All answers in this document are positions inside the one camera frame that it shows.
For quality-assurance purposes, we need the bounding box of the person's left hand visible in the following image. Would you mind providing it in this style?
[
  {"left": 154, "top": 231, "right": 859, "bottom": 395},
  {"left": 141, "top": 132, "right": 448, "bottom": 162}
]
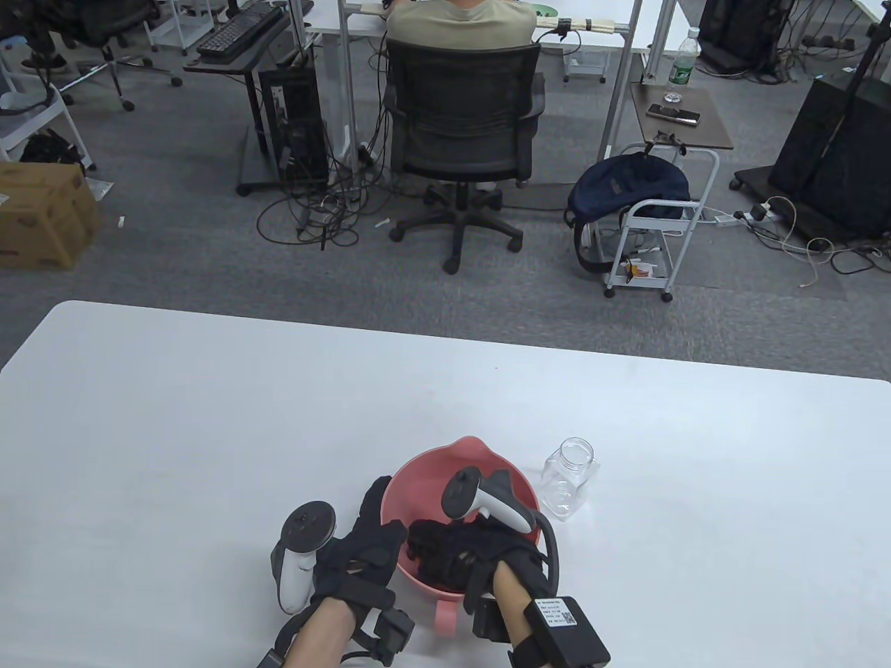
[{"left": 312, "top": 475, "right": 409, "bottom": 606}]

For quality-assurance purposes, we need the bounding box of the person's right hand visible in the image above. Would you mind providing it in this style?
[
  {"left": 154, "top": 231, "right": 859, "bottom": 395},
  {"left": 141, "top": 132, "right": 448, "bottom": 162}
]
[{"left": 407, "top": 518, "right": 548, "bottom": 614}]

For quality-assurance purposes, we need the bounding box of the pink salad bowl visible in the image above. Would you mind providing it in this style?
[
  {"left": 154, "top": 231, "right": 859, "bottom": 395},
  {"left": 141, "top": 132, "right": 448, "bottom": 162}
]
[{"left": 379, "top": 436, "right": 542, "bottom": 636}]

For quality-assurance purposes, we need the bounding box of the clear plastic jar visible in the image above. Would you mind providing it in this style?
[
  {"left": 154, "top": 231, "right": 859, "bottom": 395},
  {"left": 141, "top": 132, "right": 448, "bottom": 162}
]
[{"left": 542, "top": 437, "right": 601, "bottom": 523}]

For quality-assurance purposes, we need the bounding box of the person's left forearm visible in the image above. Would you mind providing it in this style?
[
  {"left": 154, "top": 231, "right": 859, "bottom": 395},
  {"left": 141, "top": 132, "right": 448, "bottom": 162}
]
[{"left": 282, "top": 595, "right": 364, "bottom": 668}]

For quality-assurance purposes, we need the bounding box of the black right forearm band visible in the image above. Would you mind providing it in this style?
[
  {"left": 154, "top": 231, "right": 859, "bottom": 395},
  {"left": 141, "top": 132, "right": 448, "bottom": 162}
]
[{"left": 508, "top": 596, "right": 612, "bottom": 668}]

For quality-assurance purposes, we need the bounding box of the person's right forearm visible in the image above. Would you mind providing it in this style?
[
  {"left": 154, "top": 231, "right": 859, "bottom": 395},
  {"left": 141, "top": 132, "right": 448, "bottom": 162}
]
[{"left": 491, "top": 561, "right": 540, "bottom": 658}]

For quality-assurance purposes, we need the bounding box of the grey white right controller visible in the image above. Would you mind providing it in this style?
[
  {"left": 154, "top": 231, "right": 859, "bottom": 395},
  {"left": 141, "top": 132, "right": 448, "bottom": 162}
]
[{"left": 443, "top": 468, "right": 538, "bottom": 534}]

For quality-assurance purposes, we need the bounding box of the grey white controller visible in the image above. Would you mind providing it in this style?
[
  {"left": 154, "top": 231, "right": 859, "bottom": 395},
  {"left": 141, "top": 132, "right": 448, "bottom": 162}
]
[
  {"left": 270, "top": 500, "right": 338, "bottom": 614},
  {"left": 443, "top": 468, "right": 538, "bottom": 534}
]

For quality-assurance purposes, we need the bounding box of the grey white left controller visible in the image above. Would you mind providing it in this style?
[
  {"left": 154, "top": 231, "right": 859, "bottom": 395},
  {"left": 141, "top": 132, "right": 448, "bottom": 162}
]
[{"left": 270, "top": 500, "right": 338, "bottom": 614}]

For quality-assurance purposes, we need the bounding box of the white rolling cart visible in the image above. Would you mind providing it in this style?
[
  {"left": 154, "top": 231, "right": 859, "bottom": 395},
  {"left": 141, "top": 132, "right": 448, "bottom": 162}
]
[{"left": 604, "top": 143, "right": 720, "bottom": 302}]

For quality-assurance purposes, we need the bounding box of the navy blue backpack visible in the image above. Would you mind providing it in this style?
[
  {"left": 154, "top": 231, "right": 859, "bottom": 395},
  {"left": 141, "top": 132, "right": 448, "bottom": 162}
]
[{"left": 565, "top": 154, "right": 691, "bottom": 273}]

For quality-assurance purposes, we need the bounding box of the white power strip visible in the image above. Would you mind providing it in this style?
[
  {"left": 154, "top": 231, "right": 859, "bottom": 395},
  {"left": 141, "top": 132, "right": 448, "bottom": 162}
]
[{"left": 710, "top": 207, "right": 775, "bottom": 228}]

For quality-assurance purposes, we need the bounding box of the black computer tower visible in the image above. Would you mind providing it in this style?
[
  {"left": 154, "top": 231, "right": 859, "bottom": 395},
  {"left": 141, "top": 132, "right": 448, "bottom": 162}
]
[{"left": 259, "top": 63, "right": 329, "bottom": 186}]

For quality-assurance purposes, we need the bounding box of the dark rolling keyboard stand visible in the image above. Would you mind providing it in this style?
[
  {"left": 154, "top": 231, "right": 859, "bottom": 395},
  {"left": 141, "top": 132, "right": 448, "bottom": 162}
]
[{"left": 183, "top": 7, "right": 315, "bottom": 196}]

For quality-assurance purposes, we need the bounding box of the black mesh office chair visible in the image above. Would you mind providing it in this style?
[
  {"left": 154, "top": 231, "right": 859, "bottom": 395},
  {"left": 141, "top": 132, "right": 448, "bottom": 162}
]
[{"left": 383, "top": 36, "right": 548, "bottom": 274}]

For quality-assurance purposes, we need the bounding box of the brown cardboard box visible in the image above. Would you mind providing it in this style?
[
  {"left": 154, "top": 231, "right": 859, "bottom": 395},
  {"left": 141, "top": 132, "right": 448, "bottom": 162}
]
[{"left": 0, "top": 161, "right": 105, "bottom": 271}]

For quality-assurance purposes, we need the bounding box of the brown side table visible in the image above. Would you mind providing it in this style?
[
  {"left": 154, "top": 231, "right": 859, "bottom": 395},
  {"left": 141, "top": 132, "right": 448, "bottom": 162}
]
[{"left": 630, "top": 82, "right": 736, "bottom": 152}]

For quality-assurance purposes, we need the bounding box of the black smartphone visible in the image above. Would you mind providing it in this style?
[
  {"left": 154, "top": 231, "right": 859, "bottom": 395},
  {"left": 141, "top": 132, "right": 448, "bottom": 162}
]
[{"left": 646, "top": 103, "right": 701, "bottom": 127}]

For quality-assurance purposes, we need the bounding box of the black bag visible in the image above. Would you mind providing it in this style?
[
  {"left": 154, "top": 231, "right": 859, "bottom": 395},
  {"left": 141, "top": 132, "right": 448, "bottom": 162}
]
[{"left": 19, "top": 129, "right": 88, "bottom": 172}]

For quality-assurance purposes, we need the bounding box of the green label water bottle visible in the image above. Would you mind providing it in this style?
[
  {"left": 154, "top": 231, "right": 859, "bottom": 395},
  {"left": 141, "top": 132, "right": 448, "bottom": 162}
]
[{"left": 663, "top": 26, "right": 702, "bottom": 104}]

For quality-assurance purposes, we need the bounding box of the black keyboard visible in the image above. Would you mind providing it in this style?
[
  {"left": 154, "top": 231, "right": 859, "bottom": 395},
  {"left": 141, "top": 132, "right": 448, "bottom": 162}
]
[{"left": 196, "top": 6, "right": 285, "bottom": 58}]

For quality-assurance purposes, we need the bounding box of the black swivel chair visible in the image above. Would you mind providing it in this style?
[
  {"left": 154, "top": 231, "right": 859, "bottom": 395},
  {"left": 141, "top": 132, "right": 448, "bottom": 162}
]
[{"left": 0, "top": 0, "right": 184, "bottom": 112}]

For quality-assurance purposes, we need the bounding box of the black stand pole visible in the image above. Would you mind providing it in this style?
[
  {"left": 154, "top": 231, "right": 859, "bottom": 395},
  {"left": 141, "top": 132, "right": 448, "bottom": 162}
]
[{"left": 807, "top": 21, "right": 891, "bottom": 202}]

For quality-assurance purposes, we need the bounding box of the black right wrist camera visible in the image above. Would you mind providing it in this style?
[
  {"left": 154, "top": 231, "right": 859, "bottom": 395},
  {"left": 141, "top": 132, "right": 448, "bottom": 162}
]
[{"left": 473, "top": 598, "right": 510, "bottom": 642}]

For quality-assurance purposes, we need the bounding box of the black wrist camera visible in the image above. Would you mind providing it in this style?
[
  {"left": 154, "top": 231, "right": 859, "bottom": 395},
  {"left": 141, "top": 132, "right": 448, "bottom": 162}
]
[
  {"left": 473, "top": 598, "right": 510, "bottom": 642},
  {"left": 354, "top": 604, "right": 418, "bottom": 663}
]

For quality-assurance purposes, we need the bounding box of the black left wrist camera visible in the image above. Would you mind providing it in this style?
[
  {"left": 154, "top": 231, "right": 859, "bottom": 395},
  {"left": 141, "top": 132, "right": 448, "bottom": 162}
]
[{"left": 354, "top": 604, "right": 418, "bottom": 663}]

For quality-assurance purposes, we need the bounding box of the grey right wrist cable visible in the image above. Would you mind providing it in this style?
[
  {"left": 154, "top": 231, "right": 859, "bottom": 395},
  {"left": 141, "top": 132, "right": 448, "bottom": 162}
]
[{"left": 533, "top": 511, "right": 562, "bottom": 599}]

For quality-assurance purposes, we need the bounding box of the tangle of black cables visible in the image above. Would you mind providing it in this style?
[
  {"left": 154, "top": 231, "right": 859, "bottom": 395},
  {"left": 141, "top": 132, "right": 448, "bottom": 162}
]
[{"left": 256, "top": 139, "right": 392, "bottom": 251}]

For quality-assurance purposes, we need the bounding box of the white floor cable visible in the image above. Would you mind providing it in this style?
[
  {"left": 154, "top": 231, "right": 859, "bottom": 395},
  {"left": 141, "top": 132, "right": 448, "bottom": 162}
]
[{"left": 764, "top": 197, "right": 837, "bottom": 290}]

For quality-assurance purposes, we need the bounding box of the white metal frame desk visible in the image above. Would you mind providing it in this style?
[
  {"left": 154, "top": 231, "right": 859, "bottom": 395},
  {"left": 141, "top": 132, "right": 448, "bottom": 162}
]
[{"left": 303, "top": 0, "right": 680, "bottom": 175}]

